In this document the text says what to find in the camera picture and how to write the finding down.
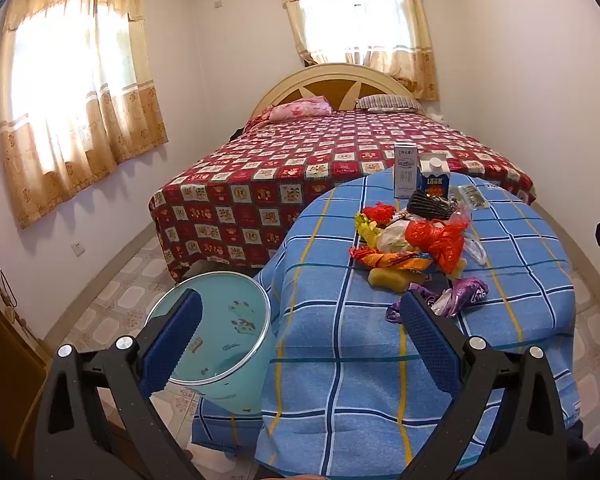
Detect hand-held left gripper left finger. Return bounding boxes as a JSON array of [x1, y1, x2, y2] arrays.
[[32, 289, 203, 480]]

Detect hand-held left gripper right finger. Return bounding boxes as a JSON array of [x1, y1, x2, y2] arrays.
[[400, 290, 571, 480]]

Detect light blue trash bin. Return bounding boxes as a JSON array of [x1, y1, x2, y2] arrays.
[[144, 270, 272, 413]]

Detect orange snack wrapper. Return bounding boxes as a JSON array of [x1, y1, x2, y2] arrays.
[[350, 246, 438, 273]]

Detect dark grey knitted cloth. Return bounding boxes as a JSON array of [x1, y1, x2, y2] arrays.
[[406, 189, 456, 221]]

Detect red mesh scrubber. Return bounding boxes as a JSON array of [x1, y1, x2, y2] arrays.
[[362, 202, 396, 223]]

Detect purple wrapper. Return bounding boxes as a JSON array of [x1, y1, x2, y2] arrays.
[[386, 280, 490, 323]]

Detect yellow sponge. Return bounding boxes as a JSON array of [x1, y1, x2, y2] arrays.
[[369, 267, 416, 293]]

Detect red plastic bag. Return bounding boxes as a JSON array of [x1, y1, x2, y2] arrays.
[[405, 220, 468, 275]]

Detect clear plastic bag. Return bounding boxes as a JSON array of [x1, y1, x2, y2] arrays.
[[450, 210, 488, 266]]

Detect blue checked tablecloth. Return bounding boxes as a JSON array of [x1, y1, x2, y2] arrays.
[[192, 170, 581, 476]]

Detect small clear sachet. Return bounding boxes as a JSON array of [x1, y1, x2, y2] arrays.
[[455, 185, 487, 211]]

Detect blue milk carton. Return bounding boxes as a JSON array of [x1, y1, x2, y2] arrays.
[[416, 157, 451, 201]]

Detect wooden cabinet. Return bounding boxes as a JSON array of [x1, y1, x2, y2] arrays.
[[0, 305, 51, 461]]

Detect white upright box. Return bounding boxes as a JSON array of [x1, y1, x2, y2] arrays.
[[394, 144, 417, 198]]

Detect red checked bedspread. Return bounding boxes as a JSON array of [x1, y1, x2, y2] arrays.
[[149, 110, 537, 281]]

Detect striped pillow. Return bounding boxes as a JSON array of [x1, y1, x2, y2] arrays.
[[355, 94, 423, 113]]

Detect pink pillow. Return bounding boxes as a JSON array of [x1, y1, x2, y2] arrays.
[[270, 96, 333, 122]]

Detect narrow beige patterned curtain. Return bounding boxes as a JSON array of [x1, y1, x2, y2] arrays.
[[275, 0, 440, 102]]

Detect wide beige patterned curtain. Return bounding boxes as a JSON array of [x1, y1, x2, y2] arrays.
[[0, 0, 170, 228]]

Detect cream wooden headboard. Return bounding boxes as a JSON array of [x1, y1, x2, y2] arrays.
[[250, 62, 416, 121]]

